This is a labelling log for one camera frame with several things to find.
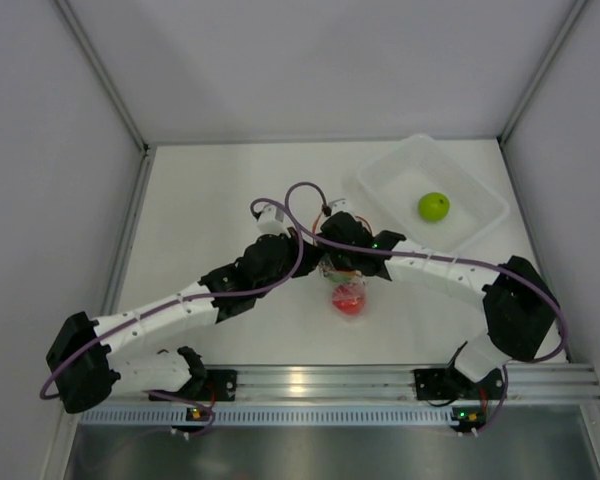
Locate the green fake lime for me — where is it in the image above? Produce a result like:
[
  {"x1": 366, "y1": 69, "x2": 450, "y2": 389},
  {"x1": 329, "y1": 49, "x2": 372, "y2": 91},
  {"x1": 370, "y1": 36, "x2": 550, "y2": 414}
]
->
[{"x1": 321, "y1": 268, "x2": 357, "y2": 284}]

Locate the clear zip top bag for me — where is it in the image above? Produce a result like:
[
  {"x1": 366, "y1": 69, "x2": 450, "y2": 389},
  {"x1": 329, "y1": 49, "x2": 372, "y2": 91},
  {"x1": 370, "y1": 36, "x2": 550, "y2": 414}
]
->
[{"x1": 311, "y1": 209, "x2": 376, "y2": 321}]

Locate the red fake tomato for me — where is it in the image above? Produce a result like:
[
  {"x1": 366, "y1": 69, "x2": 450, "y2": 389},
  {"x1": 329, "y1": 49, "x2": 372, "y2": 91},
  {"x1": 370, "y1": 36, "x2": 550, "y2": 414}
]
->
[{"x1": 331, "y1": 283, "x2": 366, "y2": 316}]

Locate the green fake apple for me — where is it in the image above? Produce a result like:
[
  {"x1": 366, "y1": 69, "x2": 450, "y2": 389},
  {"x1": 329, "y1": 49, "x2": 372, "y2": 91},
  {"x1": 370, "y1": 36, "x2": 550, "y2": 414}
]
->
[{"x1": 417, "y1": 192, "x2": 451, "y2": 223}]

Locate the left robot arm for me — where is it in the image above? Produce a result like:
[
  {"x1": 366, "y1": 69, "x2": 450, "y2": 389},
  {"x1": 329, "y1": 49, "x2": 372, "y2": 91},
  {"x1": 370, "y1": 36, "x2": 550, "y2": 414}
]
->
[{"x1": 40, "y1": 233, "x2": 324, "y2": 414}]

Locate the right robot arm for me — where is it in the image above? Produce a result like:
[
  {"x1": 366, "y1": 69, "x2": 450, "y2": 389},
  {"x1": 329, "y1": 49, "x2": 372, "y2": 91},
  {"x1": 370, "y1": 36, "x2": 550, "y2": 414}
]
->
[{"x1": 316, "y1": 212, "x2": 559, "y2": 399}]

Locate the white perforated plastic basket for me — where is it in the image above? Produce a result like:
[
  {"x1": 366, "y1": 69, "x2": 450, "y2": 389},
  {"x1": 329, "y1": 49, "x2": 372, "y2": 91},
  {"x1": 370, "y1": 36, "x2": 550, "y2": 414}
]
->
[{"x1": 356, "y1": 134, "x2": 510, "y2": 253}]

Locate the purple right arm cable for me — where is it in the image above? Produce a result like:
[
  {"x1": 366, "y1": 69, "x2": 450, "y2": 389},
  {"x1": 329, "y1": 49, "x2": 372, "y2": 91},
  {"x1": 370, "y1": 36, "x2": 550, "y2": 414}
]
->
[{"x1": 285, "y1": 181, "x2": 567, "y2": 441}]

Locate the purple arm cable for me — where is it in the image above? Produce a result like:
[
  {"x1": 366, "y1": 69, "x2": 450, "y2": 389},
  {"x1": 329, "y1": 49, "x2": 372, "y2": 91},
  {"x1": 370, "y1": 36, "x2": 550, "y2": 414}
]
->
[
  {"x1": 285, "y1": 181, "x2": 567, "y2": 441},
  {"x1": 38, "y1": 198, "x2": 306, "y2": 401}
]

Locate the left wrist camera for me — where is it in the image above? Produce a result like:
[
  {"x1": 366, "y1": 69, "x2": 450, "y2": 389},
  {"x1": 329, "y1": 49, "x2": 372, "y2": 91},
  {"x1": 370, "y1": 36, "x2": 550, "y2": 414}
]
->
[{"x1": 255, "y1": 203, "x2": 288, "y2": 236}]

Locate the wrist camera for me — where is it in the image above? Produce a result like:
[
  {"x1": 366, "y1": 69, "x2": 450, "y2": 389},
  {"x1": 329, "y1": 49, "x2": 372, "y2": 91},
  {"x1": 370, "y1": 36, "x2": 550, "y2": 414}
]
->
[
  {"x1": 326, "y1": 198, "x2": 353, "y2": 215},
  {"x1": 255, "y1": 203, "x2": 288, "y2": 236}
]

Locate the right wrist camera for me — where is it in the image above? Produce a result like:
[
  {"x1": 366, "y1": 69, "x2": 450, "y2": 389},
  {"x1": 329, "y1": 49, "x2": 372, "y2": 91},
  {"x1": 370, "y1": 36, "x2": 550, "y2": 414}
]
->
[{"x1": 326, "y1": 198, "x2": 353, "y2": 215}]

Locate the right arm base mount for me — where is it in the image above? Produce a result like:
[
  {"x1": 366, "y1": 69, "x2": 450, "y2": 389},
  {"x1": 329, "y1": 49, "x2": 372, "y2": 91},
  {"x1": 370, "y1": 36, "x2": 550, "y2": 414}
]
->
[{"x1": 413, "y1": 367, "x2": 505, "y2": 402}]

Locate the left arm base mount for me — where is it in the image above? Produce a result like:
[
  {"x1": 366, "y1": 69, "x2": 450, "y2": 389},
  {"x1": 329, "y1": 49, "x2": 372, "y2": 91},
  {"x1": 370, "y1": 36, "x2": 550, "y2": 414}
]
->
[{"x1": 176, "y1": 369, "x2": 238, "y2": 402}]

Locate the aluminium mounting rail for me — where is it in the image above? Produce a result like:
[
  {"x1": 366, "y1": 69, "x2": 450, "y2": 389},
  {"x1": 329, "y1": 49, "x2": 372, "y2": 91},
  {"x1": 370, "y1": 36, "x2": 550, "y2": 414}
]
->
[{"x1": 104, "y1": 363, "x2": 600, "y2": 402}]

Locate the white slotted cable duct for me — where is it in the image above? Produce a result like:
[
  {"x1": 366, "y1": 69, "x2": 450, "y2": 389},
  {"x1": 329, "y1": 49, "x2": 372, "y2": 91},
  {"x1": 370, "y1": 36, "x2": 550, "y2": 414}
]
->
[{"x1": 80, "y1": 404, "x2": 482, "y2": 427}]

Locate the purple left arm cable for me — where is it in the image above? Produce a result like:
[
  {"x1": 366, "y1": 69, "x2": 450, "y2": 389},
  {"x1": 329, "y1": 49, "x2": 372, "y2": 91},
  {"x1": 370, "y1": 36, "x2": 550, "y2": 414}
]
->
[{"x1": 38, "y1": 198, "x2": 306, "y2": 401}]

